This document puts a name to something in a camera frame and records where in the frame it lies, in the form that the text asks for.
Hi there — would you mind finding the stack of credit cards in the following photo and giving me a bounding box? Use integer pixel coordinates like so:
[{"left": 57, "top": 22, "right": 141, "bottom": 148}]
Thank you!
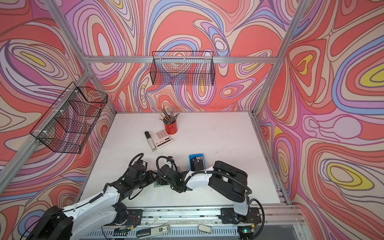
[{"left": 191, "top": 156, "right": 205, "bottom": 172}]

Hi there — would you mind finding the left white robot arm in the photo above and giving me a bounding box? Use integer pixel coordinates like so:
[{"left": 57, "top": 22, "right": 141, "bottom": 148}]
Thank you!
[{"left": 26, "top": 162, "right": 157, "bottom": 240}]

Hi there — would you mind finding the pink calculator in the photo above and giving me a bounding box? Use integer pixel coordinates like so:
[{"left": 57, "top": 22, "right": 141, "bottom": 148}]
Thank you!
[{"left": 151, "top": 130, "right": 172, "bottom": 148}]

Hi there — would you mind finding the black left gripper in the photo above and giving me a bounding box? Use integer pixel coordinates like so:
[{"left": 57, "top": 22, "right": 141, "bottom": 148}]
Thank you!
[{"left": 132, "top": 169, "right": 159, "bottom": 191}]

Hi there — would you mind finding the small grey oval object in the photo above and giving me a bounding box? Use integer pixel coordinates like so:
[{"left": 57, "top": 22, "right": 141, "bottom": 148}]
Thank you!
[{"left": 198, "top": 225, "right": 213, "bottom": 234}]

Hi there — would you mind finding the black wire basket left wall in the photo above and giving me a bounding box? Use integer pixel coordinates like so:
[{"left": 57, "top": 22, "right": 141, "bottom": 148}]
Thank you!
[{"left": 30, "top": 82, "right": 108, "bottom": 154}]

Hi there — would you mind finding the red metal pen cup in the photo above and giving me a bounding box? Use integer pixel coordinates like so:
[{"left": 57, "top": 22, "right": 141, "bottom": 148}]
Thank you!
[{"left": 164, "top": 121, "right": 178, "bottom": 135}]

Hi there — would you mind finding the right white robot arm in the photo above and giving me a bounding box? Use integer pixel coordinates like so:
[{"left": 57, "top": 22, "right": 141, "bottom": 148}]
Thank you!
[{"left": 156, "top": 159, "right": 252, "bottom": 216}]

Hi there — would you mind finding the black wire basket back wall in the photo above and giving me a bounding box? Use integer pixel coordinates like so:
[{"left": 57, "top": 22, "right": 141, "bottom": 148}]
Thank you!
[{"left": 150, "top": 51, "right": 216, "bottom": 86}]

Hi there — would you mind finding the green card holder wallet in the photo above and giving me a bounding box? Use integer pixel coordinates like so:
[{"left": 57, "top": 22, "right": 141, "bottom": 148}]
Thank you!
[{"left": 154, "top": 177, "right": 169, "bottom": 188}]

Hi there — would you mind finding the black wire basket wall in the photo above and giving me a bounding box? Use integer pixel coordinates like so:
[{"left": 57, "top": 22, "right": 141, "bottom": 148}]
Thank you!
[
  {"left": 150, "top": 51, "right": 216, "bottom": 86},
  {"left": 30, "top": 82, "right": 108, "bottom": 154}
]

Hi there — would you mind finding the grey stapler black tip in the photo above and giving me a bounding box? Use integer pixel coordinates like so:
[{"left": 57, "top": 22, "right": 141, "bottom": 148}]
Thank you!
[{"left": 145, "top": 131, "right": 157, "bottom": 152}]

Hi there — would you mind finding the grey remote device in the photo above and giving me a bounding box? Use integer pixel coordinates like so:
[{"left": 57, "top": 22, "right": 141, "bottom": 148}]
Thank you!
[{"left": 136, "top": 225, "right": 171, "bottom": 239}]

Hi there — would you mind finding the blue plastic card tray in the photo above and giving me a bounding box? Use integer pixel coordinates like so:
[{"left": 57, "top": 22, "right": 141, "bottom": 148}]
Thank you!
[{"left": 189, "top": 154, "right": 206, "bottom": 172}]

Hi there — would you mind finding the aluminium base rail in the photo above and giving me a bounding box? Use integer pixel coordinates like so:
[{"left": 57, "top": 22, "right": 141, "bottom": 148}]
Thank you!
[{"left": 59, "top": 205, "right": 304, "bottom": 229}]

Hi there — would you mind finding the pens and pencils bunch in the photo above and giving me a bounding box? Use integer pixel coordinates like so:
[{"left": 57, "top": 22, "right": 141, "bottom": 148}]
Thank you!
[{"left": 161, "top": 109, "right": 180, "bottom": 125}]

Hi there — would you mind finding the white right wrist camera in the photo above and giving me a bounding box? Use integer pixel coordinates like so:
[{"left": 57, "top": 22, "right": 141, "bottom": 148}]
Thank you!
[{"left": 166, "top": 156, "right": 178, "bottom": 171}]

